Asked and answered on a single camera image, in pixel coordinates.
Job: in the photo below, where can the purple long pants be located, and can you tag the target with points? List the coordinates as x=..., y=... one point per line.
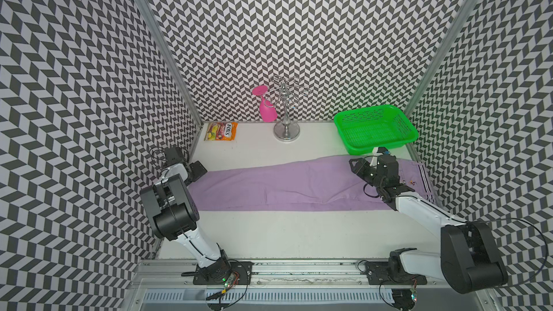
x=321, y=185

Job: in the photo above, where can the pink plastic goblet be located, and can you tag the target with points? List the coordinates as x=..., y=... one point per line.
x=266, y=108

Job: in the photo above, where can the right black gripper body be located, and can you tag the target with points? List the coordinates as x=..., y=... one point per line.
x=369, y=173

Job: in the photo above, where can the green plastic basket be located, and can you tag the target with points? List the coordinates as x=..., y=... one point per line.
x=362, y=130

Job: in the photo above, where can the chrome cup holder stand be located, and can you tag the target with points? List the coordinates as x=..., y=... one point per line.
x=289, y=89

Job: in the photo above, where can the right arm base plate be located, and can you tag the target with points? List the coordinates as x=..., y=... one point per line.
x=391, y=274

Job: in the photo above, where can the aluminium front rail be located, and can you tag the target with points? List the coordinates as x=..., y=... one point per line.
x=270, y=273

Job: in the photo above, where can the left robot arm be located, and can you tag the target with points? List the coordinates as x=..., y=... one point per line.
x=173, y=214

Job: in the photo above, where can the orange candy bag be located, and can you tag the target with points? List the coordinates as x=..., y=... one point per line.
x=221, y=131

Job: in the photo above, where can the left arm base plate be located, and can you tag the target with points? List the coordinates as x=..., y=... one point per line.
x=219, y=273

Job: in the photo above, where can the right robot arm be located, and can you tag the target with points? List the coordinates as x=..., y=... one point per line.
x=468, y=260

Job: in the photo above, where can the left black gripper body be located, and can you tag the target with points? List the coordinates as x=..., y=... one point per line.
x=196, y=171

